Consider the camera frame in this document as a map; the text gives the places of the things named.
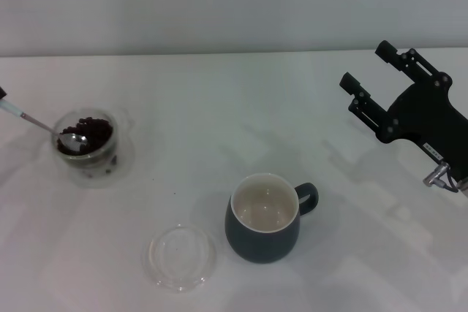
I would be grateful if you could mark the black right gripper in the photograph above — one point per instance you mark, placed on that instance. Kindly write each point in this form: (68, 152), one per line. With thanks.
(428, 118)

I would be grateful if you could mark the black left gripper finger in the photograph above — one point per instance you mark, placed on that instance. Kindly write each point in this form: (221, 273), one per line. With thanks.
(3, 92)

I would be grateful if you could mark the dark blue ceramic mug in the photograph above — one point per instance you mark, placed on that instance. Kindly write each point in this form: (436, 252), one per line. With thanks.
(256, 246)

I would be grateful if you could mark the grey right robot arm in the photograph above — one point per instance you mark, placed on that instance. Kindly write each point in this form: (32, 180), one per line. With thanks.
(463, 186)

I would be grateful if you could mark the clear glass cup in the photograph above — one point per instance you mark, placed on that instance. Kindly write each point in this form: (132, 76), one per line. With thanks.
(91, 158)

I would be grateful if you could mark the glass cup of coffee beans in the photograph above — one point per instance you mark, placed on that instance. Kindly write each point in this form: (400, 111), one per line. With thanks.
(124, 169)

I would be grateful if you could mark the clear glass dish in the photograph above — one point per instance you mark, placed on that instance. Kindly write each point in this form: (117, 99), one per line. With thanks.
(161, 268)

